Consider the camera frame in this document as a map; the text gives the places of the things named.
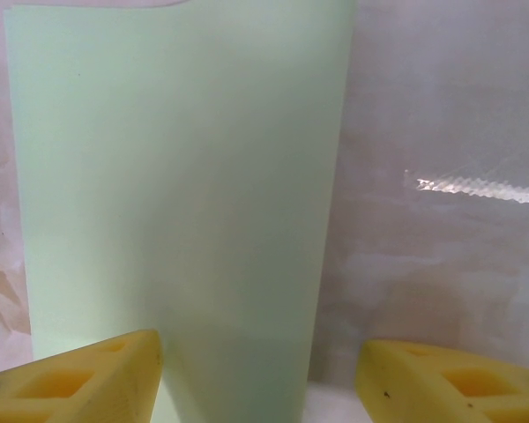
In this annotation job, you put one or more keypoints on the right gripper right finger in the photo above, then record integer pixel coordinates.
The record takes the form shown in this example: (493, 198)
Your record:
(445, 388)

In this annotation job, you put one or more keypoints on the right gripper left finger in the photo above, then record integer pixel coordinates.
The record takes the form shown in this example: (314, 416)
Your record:
(79, 383)

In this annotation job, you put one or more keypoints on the light green paper sheet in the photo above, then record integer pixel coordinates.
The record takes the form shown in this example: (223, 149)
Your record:
(172, 176)

